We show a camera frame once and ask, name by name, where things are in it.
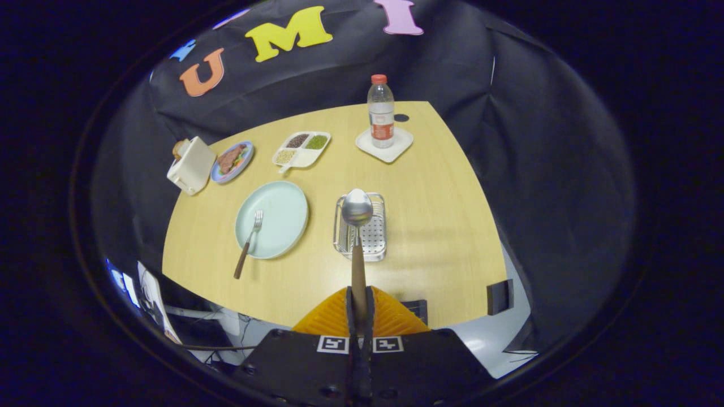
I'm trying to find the metal wire cutlery rack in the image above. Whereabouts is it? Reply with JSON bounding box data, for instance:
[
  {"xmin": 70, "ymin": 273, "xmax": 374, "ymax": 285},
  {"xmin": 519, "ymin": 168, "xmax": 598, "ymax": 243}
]
[{"xmin": 333, "ymin": 193, "xmax": 387, "ymax": 262}]

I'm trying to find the white square coaster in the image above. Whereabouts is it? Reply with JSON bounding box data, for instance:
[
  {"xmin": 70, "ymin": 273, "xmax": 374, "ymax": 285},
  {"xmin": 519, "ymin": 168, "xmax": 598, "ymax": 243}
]
[{"xmin": 355, "ymin": 127, "xmax": 414, "ymax": 164}]

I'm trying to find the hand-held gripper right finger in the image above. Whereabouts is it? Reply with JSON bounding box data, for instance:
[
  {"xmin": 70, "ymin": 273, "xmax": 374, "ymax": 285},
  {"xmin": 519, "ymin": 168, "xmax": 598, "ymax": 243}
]
[{"xmin": 361, "ymin": 286, "xmax": 494, "ymax": 407}]

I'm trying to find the brown steak with vegetables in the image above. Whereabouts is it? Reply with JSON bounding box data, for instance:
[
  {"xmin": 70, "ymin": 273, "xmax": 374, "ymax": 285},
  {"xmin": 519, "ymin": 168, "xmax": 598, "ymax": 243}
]
[{"xmin": 218, "ymin": 144, "xmax": 248, "ymax": 174}]

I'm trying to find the cream white toaster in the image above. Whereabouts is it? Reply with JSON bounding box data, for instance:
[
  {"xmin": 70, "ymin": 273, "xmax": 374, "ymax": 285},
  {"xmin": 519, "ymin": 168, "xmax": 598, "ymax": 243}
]
[{"xmin": 167, "ymin": 136, "xmax": 217, "ymax": 196}]

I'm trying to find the wooden-handled metal spoon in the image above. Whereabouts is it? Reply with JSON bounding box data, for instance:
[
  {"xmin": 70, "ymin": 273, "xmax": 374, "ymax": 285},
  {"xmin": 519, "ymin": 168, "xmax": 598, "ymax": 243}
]
[{"xmin": 341, "ymin": 188, "xmax": 374, "ymax": 331}]

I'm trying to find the clear red-capped water bottle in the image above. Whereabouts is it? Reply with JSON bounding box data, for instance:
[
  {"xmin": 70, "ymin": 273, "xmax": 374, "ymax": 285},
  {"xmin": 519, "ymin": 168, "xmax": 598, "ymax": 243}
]
[{"xmin": 367, "ymin": 74, "xmax": 395, "ymax": 149}]

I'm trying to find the pale green round plate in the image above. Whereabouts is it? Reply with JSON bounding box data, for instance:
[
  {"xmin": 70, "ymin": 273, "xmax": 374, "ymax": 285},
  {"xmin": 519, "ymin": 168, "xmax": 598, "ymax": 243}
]
[{"xmin": 235, "ymin": 181, "xmax": 309, "ymax": 260}]

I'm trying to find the wooden-handled metal fork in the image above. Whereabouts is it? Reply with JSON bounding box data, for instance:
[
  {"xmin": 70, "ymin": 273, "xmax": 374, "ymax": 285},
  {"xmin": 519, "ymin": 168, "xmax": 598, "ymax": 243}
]
[{"xmin": 234, "ymin": 210, "xmax": 264, "ymax": 280}]

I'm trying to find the white divided bean dish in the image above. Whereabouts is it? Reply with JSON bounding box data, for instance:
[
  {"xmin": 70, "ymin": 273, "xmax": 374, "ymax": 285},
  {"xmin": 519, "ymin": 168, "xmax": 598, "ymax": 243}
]
[{"xmin": 272, "ymin": 131, "xmax": 331, "ymax": 174}]

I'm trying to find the black table edge clamp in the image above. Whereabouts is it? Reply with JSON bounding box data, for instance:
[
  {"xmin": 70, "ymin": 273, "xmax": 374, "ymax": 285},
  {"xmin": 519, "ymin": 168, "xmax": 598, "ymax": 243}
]
[
  {"xmin": 486, "ymin": 279, "xmax": 514, "ymax": 316},
  {"xmin": 403, "ymin": 300, "xmax": 428, "ymax": 326}
]

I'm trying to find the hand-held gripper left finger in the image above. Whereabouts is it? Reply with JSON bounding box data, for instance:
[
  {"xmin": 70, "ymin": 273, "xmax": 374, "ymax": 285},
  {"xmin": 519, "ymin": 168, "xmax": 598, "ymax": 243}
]
[{"xmin": 235, "ymin": 287, "xmax": 361, "ymax": 407}]

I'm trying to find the blue rimmed food plate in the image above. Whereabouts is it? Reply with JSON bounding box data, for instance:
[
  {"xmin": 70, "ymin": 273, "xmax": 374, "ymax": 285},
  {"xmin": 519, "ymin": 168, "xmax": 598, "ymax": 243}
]
[{"xmin": 210, "ymin": 141, "xmax": 255, "ymax": 184}]

